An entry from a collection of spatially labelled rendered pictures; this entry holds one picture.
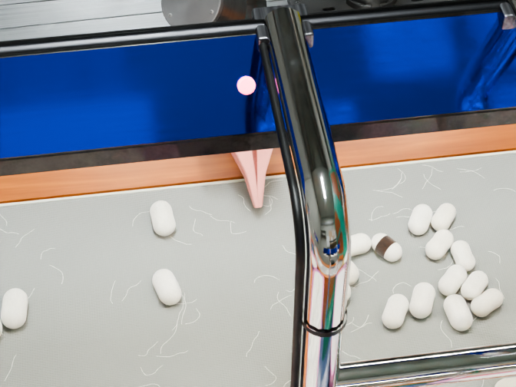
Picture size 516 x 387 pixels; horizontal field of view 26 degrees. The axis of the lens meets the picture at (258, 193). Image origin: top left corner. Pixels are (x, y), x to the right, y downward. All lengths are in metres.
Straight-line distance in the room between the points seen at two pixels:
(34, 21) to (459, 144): 0.55
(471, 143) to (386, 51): 0.45
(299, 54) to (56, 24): 0.77
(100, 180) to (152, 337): 0.18
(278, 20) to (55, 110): 0.14
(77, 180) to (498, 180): 0.41
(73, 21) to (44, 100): 0.72
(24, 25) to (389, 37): 0.77
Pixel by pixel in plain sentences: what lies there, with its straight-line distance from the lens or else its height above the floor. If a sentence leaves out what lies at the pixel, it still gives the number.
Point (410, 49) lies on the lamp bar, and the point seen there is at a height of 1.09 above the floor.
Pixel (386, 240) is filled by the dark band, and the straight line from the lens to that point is 1.02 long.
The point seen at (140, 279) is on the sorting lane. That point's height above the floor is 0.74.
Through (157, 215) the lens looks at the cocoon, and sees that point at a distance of 1.04.
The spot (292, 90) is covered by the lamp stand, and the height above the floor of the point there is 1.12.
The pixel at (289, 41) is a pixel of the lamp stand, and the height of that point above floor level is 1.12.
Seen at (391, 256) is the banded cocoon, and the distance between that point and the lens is 1.02.
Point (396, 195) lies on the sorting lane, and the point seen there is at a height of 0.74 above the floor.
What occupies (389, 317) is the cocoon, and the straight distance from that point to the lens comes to 0.97.
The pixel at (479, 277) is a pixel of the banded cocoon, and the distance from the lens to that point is 1.01.
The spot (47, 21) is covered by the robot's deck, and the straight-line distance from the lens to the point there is 1.39.
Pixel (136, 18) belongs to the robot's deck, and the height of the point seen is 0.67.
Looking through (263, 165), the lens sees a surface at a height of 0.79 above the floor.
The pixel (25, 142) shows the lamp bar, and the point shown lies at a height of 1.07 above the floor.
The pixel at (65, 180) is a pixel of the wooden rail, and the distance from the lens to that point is 1.09.
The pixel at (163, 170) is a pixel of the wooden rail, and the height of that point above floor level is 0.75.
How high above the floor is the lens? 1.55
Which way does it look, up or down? 49 degrees down
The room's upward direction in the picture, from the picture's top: straight up
